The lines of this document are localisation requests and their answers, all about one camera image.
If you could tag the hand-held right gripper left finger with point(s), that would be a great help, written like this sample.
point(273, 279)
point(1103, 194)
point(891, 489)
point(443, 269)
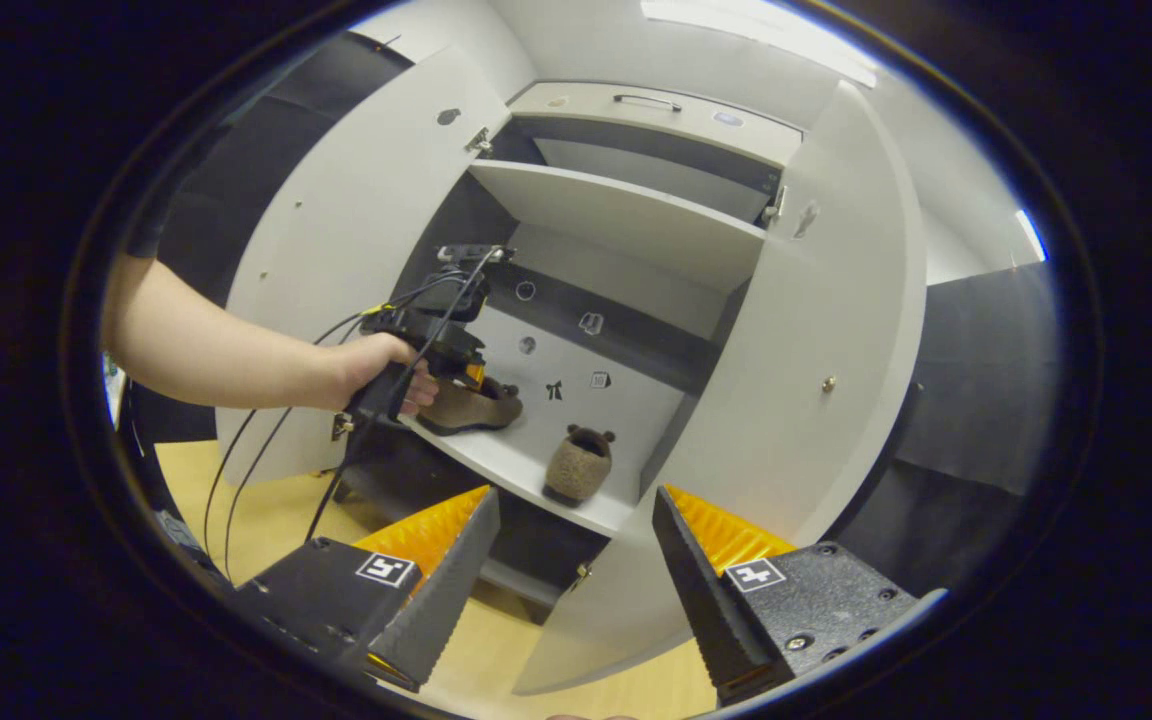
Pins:
point(441, 600)

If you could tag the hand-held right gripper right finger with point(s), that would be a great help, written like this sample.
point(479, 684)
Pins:
point(701, 590)

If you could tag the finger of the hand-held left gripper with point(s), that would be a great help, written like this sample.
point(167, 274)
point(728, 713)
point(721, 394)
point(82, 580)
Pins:
point(474, 377)

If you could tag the brown fuzzy shoe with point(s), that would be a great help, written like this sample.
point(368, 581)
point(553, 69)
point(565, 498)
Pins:
point(576, 470)
point(471, 410)

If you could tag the grey white shoe cabinet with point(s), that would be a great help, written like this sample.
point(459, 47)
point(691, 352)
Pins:
point(616, 210)

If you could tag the metal door hinge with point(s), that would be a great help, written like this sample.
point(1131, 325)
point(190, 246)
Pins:
point(581, 575)
point(341, 425)
point(774, 203)
point(479, 140)

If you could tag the ceiling light panel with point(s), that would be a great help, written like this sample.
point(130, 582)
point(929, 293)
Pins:
point(756, 25)
point(1031, 235)

